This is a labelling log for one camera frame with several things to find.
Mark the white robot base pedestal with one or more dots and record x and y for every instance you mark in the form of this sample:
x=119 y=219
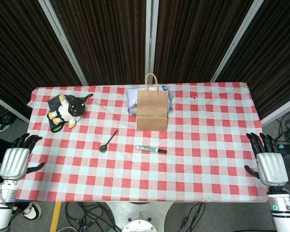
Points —
x=137 y=217

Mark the black white sneaker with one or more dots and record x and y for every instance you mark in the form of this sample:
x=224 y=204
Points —
x=30 y=211

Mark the grey partition frame post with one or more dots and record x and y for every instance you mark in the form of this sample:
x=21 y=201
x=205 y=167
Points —
x=62 y=41
x=236 y=41
x=151 y=41

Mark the dark brown pleated panel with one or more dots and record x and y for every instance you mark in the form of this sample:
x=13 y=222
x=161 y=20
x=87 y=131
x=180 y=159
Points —
x=195 y=41
x=273 y=60
x=106 y=41
x=19 y=53

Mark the black spoon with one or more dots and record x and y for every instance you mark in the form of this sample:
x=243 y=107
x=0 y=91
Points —
x=103 y=148

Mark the black power strip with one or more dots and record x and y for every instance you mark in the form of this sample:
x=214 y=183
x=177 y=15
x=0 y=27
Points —
x=288 y=146

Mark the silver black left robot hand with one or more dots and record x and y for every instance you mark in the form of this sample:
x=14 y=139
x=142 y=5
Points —
x=14 y=162

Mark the black white plush toy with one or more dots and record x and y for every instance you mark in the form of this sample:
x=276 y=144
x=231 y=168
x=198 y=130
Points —
x=71 y=110

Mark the red white checkered tablecloth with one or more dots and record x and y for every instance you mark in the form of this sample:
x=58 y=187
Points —
x=145 y=174

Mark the grey partition frame rail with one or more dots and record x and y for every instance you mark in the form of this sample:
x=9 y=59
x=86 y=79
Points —
x=280 y=114
x=7 y=106

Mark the white purple plastic package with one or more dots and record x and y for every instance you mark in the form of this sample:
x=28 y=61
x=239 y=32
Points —
x=131 y=101

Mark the teal pen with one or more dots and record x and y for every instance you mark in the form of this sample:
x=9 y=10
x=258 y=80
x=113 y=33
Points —
x=146 y=148

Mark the brown paper bag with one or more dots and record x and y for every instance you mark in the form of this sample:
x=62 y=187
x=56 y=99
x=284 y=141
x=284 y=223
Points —
x=151 y=108

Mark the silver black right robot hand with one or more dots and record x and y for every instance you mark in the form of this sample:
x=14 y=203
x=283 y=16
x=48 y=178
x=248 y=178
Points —
x=271 y=169

